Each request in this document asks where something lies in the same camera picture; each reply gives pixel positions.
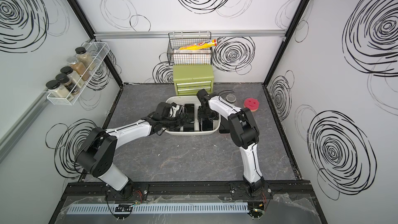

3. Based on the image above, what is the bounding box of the black wire basket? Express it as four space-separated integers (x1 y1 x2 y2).
166 31 212 65

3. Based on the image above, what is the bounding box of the white plastic storage box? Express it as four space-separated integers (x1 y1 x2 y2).
166 95 221 136

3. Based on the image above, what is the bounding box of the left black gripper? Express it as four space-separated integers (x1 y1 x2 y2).
161 112 193 130

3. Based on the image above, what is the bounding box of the white slotted cable duct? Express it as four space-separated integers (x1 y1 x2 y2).
66 202 249 215

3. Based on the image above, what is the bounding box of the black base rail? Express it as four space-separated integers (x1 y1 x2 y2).
62 180 315 201

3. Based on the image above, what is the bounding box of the clear wall spice rack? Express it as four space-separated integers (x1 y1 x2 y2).
46 41 112 111

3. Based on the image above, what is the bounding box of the yellow snack package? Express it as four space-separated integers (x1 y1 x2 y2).
178 39 218 50

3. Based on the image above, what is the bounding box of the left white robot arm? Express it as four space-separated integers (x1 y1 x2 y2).
75 102 194 200

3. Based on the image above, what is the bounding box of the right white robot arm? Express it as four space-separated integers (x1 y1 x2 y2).
197 89 265 197

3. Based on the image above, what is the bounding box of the green metal tool chest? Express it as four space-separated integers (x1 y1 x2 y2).
173 65 215 96

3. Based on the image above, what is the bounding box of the pink smiley sponge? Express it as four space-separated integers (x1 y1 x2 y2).
244 98 260 112

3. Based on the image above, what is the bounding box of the glass jar with powder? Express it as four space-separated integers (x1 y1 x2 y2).
225 94 237 104

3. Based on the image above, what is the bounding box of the spice jar black lid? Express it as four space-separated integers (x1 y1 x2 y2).
46 80 70 98
56 73 79 95
75 47 95 71
60 66 85 89

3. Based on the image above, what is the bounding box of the spice jar silver lid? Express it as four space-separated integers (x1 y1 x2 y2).
67 57 90 81

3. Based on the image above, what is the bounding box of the aluminium wall rail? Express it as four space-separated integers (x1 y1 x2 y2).
94 30 286 39

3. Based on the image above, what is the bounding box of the black phone in box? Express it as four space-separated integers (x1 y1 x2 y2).
183 123 195 132

